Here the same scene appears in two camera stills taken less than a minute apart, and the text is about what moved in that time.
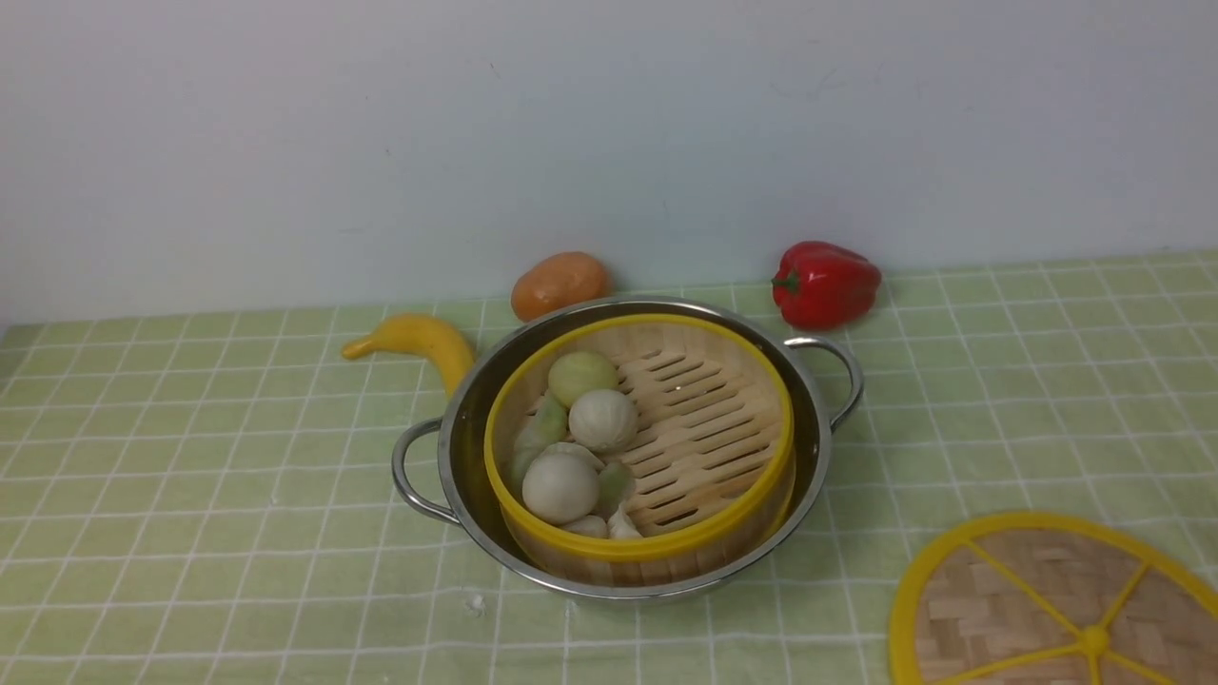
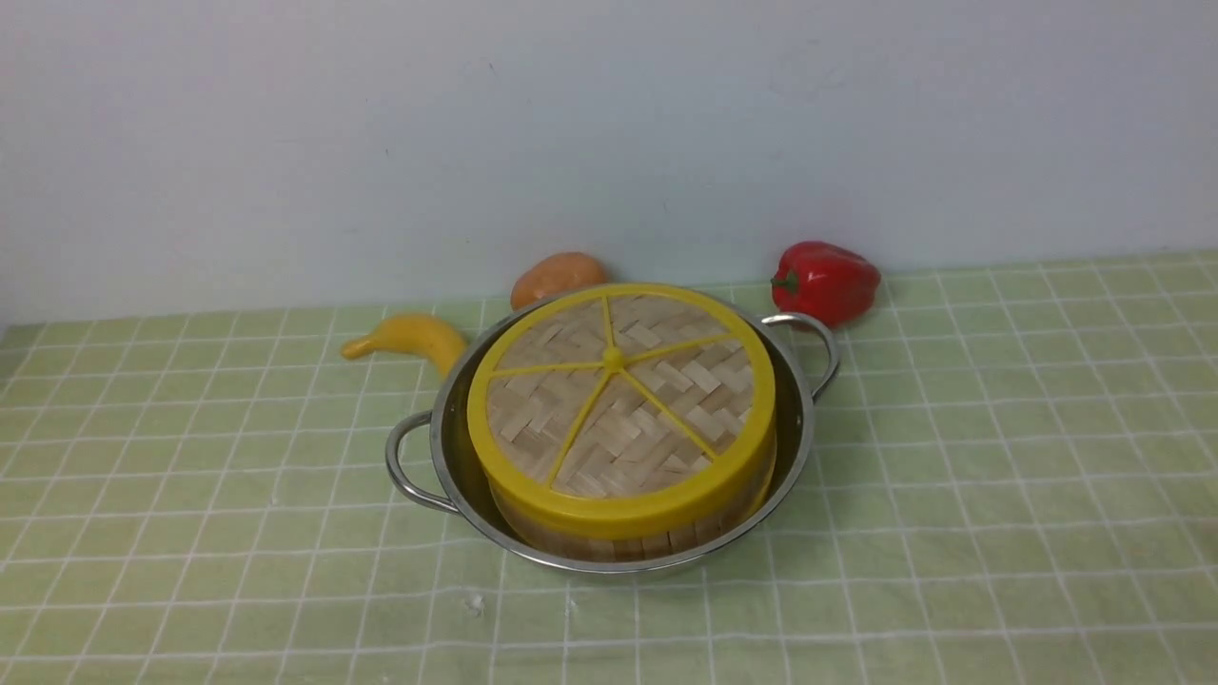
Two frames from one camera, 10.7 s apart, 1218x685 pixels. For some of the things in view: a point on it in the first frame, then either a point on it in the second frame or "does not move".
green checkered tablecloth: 211,500 does not move
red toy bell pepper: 822,285 does not move
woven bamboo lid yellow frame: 1033,598 to 625,411
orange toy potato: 557,282 does not move
